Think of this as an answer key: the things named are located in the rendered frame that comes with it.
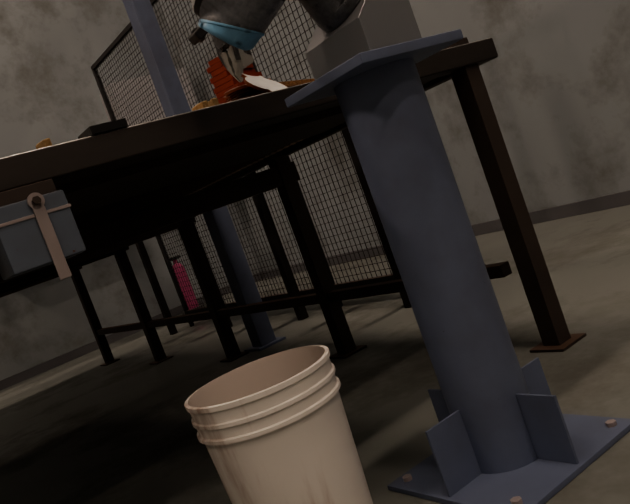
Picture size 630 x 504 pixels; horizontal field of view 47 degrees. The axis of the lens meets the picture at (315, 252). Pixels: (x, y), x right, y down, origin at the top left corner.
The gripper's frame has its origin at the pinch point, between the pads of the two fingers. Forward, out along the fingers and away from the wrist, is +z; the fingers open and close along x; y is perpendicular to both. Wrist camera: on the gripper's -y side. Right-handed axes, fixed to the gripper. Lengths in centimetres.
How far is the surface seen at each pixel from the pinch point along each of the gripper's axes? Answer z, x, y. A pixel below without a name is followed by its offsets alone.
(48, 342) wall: 79, 524, 52
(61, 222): 25, -27, -64
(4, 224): 22, -27, -73
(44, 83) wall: -151, 522, 132
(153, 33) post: -70, 174, 74
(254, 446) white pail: 74, -42, -51
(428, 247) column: 52, -56, -8
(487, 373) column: 80, -57, -5
